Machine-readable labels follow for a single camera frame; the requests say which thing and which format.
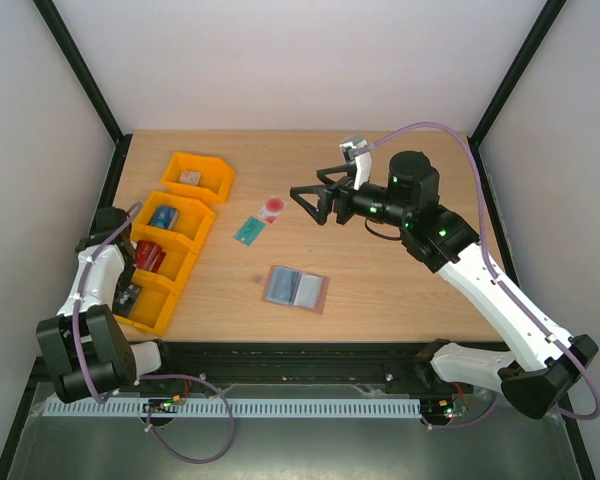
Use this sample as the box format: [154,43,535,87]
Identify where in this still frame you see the teal credit card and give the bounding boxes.
[234,216,265,246]

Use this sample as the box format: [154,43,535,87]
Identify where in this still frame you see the pink card holder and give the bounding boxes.
[254,265,330,315]

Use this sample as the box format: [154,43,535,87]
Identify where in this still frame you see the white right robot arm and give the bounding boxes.
[290,151,598,419]

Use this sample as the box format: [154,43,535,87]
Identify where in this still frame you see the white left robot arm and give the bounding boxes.
[36,202,164,404]

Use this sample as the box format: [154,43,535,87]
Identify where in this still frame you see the blue card stack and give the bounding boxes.
[148,205,179,230]

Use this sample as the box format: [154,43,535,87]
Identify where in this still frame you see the red card stack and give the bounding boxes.
[134,240,166,273]

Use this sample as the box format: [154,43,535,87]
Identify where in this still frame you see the black card stack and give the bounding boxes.
[112,284,142,318]

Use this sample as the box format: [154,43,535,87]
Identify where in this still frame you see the yellow bin top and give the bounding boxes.
[161,152,235,205]

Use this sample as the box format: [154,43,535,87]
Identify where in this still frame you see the yellow bin bottom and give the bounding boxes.
[114,269,181,337]

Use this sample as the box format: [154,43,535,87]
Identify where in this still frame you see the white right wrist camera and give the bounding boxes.
[339,135,372,190]

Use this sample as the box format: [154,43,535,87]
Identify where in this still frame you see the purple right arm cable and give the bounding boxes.
[354,120,600,432]

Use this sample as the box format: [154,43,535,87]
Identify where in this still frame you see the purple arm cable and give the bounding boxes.
[71,200,237,464]
[354,120,600,432]

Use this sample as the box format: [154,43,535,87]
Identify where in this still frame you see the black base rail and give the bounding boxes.
[164,341,473,397]

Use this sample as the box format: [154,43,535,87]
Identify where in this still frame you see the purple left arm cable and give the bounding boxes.
[71,200,237,464]

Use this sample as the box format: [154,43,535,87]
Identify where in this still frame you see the black right frame post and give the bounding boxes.
[468,0,569,151]

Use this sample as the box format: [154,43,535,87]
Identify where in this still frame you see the black frame post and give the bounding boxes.
[468,0,569,151]
[32,0,126,149]

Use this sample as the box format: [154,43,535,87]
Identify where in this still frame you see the black left frame post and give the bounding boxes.
[32,0,126,149]

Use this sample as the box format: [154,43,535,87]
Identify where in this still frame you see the grey slotted cable duct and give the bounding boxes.
[42,397,421,419]

